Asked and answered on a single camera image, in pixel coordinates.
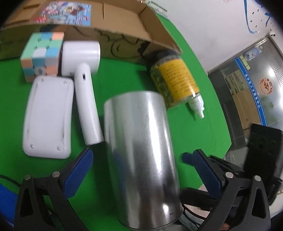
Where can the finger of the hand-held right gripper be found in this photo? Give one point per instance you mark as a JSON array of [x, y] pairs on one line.
[[186, 157], [194, 196]]

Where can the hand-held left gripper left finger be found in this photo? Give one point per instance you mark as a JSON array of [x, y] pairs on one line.
[[77, 173]]

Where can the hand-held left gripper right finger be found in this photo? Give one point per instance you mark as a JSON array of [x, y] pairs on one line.
[[206, 173]]

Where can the silver metal can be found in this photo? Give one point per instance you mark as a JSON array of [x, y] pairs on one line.
[[141, 154]]

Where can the white hair dryer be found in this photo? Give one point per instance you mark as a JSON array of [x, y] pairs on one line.
[[86, 101]]

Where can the brown cardboard box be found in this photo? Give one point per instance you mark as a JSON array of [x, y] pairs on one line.
[[122, 16]]

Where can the glass door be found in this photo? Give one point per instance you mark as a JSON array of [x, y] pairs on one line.
[[252, 96]]

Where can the white curved plastic device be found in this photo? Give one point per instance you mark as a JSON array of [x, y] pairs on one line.
[[47, 115]]

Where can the yellow label jar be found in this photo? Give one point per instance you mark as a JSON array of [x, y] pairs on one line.
[[175, 77]]

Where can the pastel puzzle cube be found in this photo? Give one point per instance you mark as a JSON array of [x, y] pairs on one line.
[[42, 53]]

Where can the white desk organiser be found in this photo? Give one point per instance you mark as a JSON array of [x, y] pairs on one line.
[[158, 7]]

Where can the colourful picture book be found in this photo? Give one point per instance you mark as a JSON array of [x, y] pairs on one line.
[[64, 13]]

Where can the blue wall decal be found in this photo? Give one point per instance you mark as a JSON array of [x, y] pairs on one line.
[[246, 12]]

